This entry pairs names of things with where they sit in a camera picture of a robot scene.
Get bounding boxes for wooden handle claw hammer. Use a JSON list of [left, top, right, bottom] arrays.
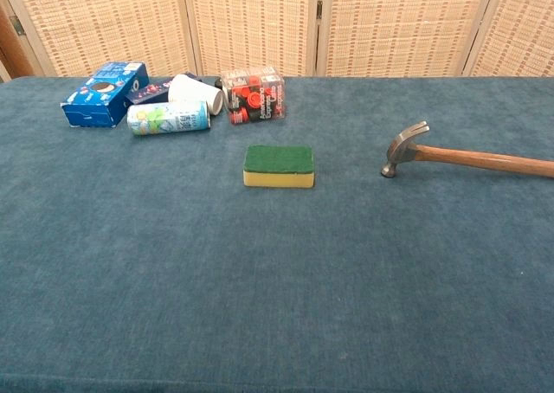
[[380, 120, 554, 179]]

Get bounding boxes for light green beverage can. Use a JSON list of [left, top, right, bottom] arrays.
[[126, 100, 212, 136]]

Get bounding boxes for clear box red items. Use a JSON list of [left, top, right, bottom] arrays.
[[221, 66, 287, 126]]

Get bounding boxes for white paper cup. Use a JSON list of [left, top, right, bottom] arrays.
[[167, 74, 224, 116]]

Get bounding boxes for blue table cloth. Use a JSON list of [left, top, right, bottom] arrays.
[[0, 75, 554, 393]]

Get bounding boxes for slim dark blue box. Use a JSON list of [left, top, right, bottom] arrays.
[[125, 73, 203, 106]]

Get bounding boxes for woven rattan folding screen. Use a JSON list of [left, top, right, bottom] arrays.
[[0, 0, 554, 82]]

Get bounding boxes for brown wooden door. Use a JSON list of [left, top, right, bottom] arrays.
[[0, 3, 35, 81]]

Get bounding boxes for blue Oreo cookie box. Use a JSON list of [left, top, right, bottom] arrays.
[[60, 61, 151, 129]]

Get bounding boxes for green and yellow sponge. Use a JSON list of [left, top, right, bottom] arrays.
[[242, 145, 316, 190]]

